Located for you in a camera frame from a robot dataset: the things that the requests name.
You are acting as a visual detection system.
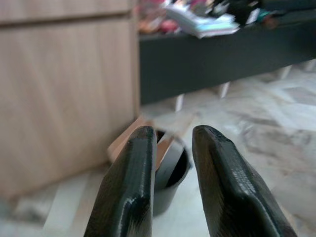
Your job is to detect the black rubbish bin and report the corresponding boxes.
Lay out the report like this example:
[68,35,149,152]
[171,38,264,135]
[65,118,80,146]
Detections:
[153,130,193,217]

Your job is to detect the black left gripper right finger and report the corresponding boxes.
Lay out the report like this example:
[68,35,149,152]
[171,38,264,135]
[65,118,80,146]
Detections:
[192,124,299,237]

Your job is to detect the brown cardboard box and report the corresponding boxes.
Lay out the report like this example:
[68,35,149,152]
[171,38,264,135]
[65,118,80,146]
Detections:
[107,115,174,171]

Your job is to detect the light wooden cabinet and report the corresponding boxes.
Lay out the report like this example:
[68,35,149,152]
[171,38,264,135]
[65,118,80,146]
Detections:
[0,0,142,199]

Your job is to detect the colourful packet clutter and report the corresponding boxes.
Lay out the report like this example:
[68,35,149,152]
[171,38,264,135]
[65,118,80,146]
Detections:
[137,14,183,36]

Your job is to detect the white paper booklet stack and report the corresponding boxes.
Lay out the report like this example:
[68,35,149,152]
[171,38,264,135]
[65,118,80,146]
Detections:
[164,1,240,40]

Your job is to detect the black low bench white legs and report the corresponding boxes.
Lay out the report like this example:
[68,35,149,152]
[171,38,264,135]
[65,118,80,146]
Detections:
[139,9,316,112]

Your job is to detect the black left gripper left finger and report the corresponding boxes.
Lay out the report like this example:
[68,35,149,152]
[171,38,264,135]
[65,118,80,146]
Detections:
[83,125,158,237]

